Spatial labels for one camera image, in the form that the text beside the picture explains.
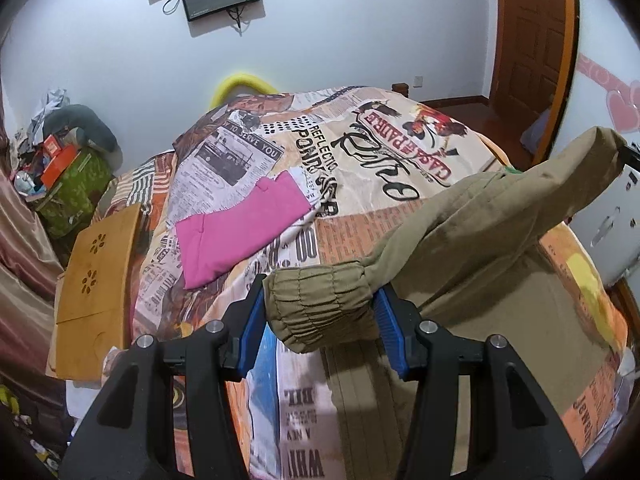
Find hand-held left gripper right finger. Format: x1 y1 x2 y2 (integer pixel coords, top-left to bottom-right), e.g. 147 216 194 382
372 287 586 480

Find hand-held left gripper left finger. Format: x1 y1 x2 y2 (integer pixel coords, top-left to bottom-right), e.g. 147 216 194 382
59 274 268 480

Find khaki pants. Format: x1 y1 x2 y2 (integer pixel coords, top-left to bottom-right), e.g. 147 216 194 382
262 127 632 480

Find pink folded cloth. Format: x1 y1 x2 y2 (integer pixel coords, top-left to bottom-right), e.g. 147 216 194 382
175 170 315 291

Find grey-blue bag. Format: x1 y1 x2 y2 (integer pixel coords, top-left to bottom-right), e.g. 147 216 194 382
520 107 556 155

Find wooden lap desk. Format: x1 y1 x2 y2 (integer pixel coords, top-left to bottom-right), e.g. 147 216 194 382
47 203 143 381

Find printed blanket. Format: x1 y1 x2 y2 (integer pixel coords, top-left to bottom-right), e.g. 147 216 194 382
92 85 631 480

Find white papers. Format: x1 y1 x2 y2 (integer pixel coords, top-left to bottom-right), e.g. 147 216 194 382
65 346 122 420

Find wooden door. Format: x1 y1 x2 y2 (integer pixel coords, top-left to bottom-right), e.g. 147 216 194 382
487 0 581 171

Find green patterned box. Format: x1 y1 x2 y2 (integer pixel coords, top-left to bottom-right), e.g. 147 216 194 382
35 147 118 241

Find yellow curved headboard hoop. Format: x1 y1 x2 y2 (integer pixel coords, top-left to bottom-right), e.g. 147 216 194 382
209 74 281 110

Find brown satin curtain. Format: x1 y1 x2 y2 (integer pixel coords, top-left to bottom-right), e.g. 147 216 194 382
0 85 66 366

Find orange box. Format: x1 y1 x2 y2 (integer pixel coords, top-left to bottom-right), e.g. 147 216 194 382
40 137 81 188

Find cartoon print cloth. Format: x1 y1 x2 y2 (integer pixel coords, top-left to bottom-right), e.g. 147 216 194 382
0 385 67 478

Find grey neck pillow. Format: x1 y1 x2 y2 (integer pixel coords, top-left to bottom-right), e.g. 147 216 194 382
42 105 123 168

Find silver round object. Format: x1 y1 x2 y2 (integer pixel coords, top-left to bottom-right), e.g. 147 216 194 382
14 170 38 196

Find pink heart wall stickers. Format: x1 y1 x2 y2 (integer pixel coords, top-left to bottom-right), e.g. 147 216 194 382
577 52 640 133

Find hanging black cable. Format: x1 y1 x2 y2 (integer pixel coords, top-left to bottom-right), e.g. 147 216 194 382
227 6 251 36

